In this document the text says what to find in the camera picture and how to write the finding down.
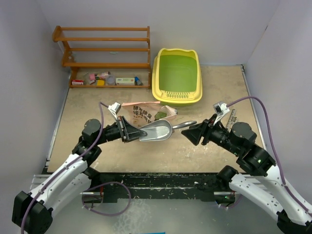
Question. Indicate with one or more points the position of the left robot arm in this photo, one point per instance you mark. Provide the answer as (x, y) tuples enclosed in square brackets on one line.
[(35, 211)]

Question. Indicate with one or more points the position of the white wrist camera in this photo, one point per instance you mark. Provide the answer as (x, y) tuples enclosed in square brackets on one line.
[(114, 109), (221, 109)]

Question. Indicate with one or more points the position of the brown wooden shelf rack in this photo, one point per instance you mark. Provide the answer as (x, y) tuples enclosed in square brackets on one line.
[(69, 61)]

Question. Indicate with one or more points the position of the pale green long box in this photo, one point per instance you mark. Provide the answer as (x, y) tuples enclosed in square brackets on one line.
[(125, 81)]

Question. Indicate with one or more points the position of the red white small box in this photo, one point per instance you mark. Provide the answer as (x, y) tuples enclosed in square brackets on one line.
[(77, 82)]

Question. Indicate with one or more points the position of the blue grey bottle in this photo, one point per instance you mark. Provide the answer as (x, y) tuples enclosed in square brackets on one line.
[(138, 81)]

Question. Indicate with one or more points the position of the yellow green litter box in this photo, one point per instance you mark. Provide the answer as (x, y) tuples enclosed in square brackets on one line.
[(176, 77)]

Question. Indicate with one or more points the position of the pink small package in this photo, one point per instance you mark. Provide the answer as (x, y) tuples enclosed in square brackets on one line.
[(92, 77)]

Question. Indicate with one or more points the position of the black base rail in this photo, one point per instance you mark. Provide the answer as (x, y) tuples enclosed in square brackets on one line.
[(109, 187)]

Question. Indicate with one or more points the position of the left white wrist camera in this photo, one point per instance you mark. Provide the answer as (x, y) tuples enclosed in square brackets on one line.
[(114, 109)]

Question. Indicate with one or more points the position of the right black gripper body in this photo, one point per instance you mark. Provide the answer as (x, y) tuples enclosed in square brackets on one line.
[(210, 131)]

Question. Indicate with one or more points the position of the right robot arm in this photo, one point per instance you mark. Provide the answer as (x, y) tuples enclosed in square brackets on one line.
[(291, 212)]

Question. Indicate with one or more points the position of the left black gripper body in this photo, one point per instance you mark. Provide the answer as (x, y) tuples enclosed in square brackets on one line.
[(120, 126)]

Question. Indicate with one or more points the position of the green litter pellets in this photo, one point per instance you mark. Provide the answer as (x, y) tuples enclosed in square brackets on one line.
[(159, 115)]

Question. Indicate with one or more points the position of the pink cat litter bag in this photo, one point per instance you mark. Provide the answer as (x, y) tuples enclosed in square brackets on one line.
[(142, 113)]

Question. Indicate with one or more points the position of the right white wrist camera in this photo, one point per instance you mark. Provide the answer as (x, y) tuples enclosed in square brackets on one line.
[(221, 109)]

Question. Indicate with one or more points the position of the clear plastic cup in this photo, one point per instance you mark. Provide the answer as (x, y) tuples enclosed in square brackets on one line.
[(110, 80)]

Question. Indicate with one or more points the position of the silver metal scoop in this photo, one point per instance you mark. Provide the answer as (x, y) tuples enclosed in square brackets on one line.
[(161, 130)]

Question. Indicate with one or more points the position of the yellow small block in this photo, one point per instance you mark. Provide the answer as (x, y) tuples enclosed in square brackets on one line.
[(100, 83)]

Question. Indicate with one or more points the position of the metal bag clip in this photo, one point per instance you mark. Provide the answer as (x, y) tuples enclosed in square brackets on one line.
[(232, 119)]

